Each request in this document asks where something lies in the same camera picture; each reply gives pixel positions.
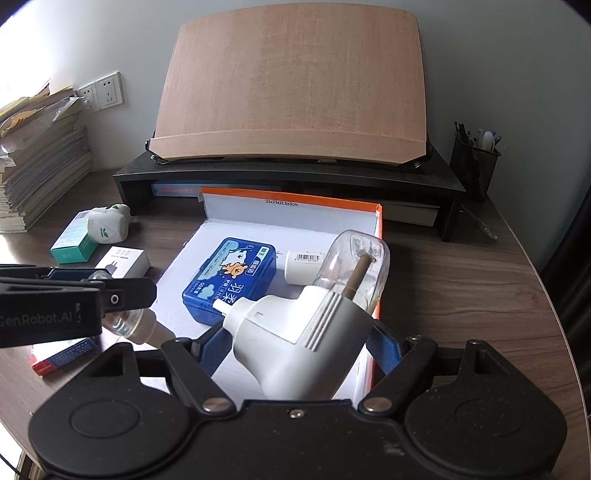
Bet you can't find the black desk riser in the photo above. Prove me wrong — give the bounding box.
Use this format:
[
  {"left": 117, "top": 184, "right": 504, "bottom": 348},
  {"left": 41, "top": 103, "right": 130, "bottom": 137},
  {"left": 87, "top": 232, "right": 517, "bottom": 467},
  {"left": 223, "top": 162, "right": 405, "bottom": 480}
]
[{"left": 113, "top": 138, "right": 466, "bottom": 243}]

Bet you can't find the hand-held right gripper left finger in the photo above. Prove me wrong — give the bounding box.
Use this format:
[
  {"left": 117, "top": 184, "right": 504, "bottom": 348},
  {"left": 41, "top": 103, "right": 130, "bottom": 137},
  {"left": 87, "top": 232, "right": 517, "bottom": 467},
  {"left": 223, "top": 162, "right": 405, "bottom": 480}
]
[{"left": 90, "top": 318, "right": 234, "bottom": 414}]

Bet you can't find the wooden stand board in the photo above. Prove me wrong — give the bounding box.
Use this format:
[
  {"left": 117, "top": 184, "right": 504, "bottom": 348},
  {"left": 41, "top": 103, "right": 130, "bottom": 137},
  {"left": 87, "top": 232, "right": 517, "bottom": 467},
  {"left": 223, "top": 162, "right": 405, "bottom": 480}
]
[{"left": 148, "top": 7, "right": 428, "bottom": 168}]

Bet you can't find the black chair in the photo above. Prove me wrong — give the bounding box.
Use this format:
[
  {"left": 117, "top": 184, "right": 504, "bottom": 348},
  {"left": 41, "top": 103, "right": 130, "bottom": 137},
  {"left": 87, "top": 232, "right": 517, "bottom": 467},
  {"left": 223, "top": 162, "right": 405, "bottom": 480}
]
[{"left": 542, "top": 152, "right": 591, "bottom": 370}]

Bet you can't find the small white bottle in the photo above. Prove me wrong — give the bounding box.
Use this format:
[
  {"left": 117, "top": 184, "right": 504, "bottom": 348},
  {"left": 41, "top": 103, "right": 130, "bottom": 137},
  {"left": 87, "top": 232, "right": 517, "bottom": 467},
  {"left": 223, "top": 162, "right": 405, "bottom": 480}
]
[{"left": 284, "top": 249, "right": 333, "bottom": 286}]

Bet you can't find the white plug-in heater with bottle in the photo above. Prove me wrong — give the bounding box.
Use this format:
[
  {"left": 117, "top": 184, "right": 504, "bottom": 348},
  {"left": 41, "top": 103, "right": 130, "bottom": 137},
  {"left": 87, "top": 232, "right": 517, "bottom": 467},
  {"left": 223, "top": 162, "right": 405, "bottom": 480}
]
[{"left": 222, "top": 229, "right": 391, "bottom": 401}]

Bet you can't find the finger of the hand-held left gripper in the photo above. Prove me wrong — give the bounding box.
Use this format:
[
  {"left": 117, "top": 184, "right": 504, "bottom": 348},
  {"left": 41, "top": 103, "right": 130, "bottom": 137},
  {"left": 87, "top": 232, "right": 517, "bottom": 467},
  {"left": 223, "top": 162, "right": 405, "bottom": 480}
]
[
  {"left": 0, "top": 264, "right": 108, "bottom": 289},
  {"left": 98, "top": 277, "right": 158, "bottom": 319}
]

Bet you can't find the red playing card box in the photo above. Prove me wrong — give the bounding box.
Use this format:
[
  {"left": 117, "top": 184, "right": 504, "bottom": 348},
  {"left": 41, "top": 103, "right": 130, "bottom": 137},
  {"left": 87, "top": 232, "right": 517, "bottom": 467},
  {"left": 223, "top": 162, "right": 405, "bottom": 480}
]
[{"left": 31, "top": 336, "right": 100, "bottom": 378}]

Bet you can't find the white heater with green leaf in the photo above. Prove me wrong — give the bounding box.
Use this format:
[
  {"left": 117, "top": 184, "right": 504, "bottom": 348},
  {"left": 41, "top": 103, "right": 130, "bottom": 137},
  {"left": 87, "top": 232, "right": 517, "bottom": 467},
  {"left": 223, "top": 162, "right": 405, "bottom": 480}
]
[{"left": 87, "top": 203, "right": 134, "bottom": 245}]

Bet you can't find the clear pen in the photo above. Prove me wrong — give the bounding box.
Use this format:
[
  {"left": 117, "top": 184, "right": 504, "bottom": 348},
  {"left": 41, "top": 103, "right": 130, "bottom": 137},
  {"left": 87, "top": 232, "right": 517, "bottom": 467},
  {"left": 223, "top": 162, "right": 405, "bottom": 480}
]
[{"left": 462, "top": 203, "right": 499, "bottom": 241}]

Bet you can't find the white wall socket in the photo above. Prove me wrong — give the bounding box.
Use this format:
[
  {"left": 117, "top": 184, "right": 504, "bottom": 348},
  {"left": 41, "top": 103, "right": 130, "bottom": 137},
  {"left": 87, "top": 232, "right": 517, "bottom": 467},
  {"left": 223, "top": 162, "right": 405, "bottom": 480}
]
[
  {"left": 95, "top": 71, "right": 125, "bottom": 112},
  {"left": 76, "top": 85, "right": 100, "bottom": 114}
]

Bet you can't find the clear liquid bottle with cap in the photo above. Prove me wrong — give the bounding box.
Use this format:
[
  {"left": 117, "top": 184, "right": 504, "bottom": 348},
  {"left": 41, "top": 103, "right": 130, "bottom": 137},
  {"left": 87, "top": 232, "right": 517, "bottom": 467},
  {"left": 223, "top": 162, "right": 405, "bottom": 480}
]
[{"left": 88, "top": 270, "right": 178, "bottom": 348}]

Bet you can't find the white charger box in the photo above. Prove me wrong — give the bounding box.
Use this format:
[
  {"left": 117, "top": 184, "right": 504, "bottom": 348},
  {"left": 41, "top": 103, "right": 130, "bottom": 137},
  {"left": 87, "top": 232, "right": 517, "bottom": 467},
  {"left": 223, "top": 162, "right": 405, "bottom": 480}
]
[{"left": 95, "top": 246, "right": 151, "bottom": 280}]

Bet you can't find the blue floss pick box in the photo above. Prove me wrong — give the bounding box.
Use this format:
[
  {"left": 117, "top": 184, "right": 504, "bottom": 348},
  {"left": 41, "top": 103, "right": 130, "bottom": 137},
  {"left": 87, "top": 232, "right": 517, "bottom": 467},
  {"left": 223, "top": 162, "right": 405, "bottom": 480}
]
[{"left": 182, "top": 237, "right": 277, "bottom": 326}]

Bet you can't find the stack of books and papers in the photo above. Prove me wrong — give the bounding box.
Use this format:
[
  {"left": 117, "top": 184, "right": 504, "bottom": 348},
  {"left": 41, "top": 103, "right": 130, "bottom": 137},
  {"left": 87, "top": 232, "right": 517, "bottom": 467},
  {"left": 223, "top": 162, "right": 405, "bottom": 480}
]
[{"left": 0, "top": 80, "right": 93, "bottom": 234}]

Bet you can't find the black mesh pen holder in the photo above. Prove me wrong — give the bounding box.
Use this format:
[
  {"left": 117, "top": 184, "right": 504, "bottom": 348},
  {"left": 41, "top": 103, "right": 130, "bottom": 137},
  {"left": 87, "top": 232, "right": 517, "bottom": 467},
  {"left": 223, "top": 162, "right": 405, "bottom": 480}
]
[{"left": 450, "top": 134, "right": 502, "bottom": 201}]

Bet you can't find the teal and white box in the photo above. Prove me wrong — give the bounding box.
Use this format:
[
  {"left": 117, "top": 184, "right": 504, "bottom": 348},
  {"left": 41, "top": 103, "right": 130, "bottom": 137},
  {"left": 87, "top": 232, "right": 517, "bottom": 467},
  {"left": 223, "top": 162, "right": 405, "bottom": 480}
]
[{"left": 50, "top": 210, "right": 100, "bottom": 265}]

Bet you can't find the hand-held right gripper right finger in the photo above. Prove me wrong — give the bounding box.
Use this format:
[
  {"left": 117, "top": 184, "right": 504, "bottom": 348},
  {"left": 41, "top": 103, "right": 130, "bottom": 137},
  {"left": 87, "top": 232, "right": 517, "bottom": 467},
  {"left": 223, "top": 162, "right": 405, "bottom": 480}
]
[{"left": 355, "top": 323, "right": 509, "bottom": 414}]

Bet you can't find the orange and white cardboard box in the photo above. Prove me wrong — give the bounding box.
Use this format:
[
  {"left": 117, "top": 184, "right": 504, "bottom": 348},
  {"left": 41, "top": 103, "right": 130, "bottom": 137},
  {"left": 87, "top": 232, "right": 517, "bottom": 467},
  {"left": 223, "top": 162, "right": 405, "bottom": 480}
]
[{"left": 152, "top": 186, "right": 385, "bottom": 402}]

